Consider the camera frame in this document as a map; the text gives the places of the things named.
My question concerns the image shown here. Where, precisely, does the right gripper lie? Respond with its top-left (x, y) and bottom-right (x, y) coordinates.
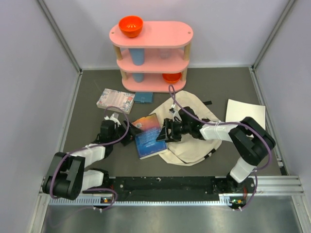
top-left (156, 118), bottom-right (191, 143)

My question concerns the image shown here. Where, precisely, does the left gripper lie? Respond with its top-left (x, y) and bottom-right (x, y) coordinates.
top-left (110, 118), bottom-right (144, 146)

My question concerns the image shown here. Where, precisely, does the blue paperback book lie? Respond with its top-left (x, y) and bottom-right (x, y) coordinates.
top-left (132, 113), bottom-right (168, 160)

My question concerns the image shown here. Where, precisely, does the cream canvas backpack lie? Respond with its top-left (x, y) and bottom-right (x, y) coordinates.
top-left (159, 91), bottom-right (222, 166)

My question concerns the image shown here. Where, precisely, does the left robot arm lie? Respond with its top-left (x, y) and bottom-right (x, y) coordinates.
top-left (42, 117), bottom-right (143, 200)

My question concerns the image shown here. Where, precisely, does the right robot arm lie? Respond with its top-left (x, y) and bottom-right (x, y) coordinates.
top-left (156, 106), bottom-right (276, 192)

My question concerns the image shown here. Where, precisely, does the small teal notebook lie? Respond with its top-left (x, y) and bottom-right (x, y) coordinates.
top-left (134, 92), bottom-right (153, 103)

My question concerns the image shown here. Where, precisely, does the floral cover book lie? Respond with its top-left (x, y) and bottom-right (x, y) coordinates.
top-left (96, 88), bottom-right (135, 114)

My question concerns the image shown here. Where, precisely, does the blue cup bottom shelf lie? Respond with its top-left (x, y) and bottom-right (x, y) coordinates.
top-left (132, 73), bottom-right (144, 83)

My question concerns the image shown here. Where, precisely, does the blue cup shelf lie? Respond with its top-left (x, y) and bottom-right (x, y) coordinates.
top-left (132, 73), bottom-right (144, 83)
top-left (129, 48), bottom-right (145, 66)

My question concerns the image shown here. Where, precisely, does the orange bowl bottom shelf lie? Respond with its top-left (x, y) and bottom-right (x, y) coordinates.
top-left (162, 72), bottom-right (182, 84)

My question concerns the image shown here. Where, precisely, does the pink three-tier shelf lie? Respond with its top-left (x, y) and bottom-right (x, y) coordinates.
top-left (109, 21), bottom-right (193, 92)

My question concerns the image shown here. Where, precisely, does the white square board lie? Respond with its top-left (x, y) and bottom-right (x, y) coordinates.
top-left (225, 99), bottom-right (266, 129)

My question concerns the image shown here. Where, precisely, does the blue cup middle shelf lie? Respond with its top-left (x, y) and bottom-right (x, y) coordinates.
top-left (129, 48), bottom-right (145, 66)

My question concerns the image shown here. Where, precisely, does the clear glass cup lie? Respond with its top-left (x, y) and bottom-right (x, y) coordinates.
top-left (158, 49), bottom-right (171, 59)

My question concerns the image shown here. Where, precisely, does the orange bowl on shelf top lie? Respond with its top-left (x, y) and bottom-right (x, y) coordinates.
top-left (119, 16), bottom-right (143, 38)

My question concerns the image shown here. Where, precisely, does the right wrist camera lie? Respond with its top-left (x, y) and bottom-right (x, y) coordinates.
top-left (169, 104), bottom-right (181, 120)

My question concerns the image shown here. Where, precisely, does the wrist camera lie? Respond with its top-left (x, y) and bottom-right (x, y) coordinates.
top-left (104, 113), bottom-right (121, 126)
top-left (169, 104), bottom-right (181, 120)

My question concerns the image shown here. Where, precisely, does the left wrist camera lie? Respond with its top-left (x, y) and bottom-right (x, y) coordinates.
top-left (104, 113), bottom-right (121, 126)

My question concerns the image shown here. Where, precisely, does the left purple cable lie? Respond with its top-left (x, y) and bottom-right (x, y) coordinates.
top-left (49, 106), bottom-right (131, 212)

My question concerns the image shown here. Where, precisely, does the purple cable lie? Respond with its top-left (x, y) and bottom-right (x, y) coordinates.
top-left (49, 106), bottom-right (131, 212)
top-left (168, 84), bottom-right (273, 211)

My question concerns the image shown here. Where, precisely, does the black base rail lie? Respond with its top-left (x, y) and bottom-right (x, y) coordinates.
top-left (82, 176), bottom-right (230, 196)

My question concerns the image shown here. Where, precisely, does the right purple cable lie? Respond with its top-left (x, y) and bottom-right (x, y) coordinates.
top-left (168, 84), bottom-right (273, 211)

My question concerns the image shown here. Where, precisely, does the grey cable duct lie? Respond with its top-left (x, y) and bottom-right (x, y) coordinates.
top-left (49, 195), bottom-right (233, 206)

